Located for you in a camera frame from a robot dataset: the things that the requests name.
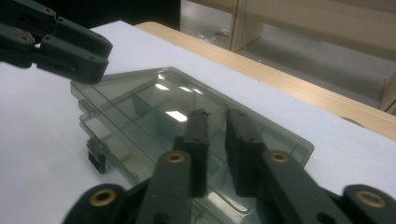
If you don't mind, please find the light wooden shelf unit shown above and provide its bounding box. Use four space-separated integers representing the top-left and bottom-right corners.
186 0 396 117

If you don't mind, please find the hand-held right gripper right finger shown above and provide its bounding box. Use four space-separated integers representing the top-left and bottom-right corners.
224 108 266 198

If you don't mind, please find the translucent grey compartment box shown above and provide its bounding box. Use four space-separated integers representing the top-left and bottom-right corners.
69 65 316 224

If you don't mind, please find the clear plastic litter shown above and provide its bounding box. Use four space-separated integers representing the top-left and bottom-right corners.
195 32 217 42

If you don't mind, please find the white table sheet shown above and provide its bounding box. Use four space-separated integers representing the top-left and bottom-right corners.
0 20 396 224

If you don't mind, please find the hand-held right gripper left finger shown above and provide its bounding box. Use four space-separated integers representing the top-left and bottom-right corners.
172 108 210 199

